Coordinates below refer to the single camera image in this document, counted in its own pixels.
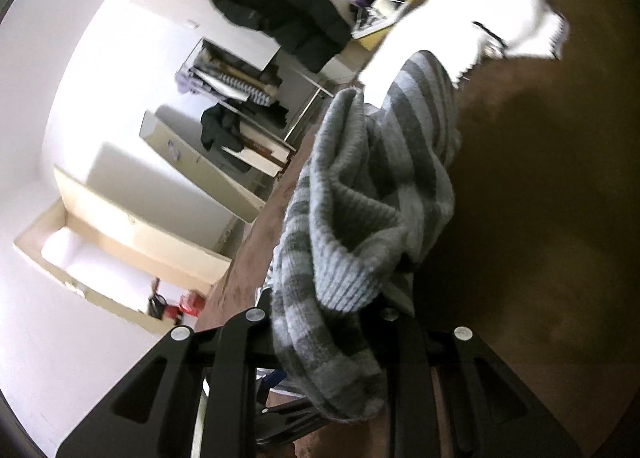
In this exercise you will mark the beige open cabinet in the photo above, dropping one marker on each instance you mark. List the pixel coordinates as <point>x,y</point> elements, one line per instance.
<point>125,248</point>

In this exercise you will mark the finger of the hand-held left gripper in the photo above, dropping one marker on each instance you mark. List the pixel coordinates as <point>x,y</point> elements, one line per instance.
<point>295,418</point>

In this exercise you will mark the dark clothes in wardrobe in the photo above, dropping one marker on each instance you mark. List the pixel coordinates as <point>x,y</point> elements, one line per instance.
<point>220,131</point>

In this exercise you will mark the grey striped knit sweater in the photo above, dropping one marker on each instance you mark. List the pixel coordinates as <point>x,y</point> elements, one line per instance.
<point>360,208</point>

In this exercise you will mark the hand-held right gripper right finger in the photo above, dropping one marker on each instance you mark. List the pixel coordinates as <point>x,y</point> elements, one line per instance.
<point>405,353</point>

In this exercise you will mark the brown bed sheet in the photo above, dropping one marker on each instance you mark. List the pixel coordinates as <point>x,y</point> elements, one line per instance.
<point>540,198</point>

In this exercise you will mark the red object on floor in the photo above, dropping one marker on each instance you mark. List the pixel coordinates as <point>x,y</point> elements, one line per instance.
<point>186,307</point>

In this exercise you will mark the metal rack leg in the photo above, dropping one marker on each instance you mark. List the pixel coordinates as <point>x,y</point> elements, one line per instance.
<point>310,108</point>

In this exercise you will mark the nightstand clutter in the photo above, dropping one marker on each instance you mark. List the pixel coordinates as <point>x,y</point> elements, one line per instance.
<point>382,3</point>

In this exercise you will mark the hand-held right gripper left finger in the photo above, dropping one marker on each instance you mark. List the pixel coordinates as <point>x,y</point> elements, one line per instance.
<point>240,348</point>

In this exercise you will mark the open wardrobe shelf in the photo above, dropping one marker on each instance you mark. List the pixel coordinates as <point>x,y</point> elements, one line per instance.
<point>200,153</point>

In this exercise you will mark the black hanging coat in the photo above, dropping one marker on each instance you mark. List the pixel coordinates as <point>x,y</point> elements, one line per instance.
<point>295,13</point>

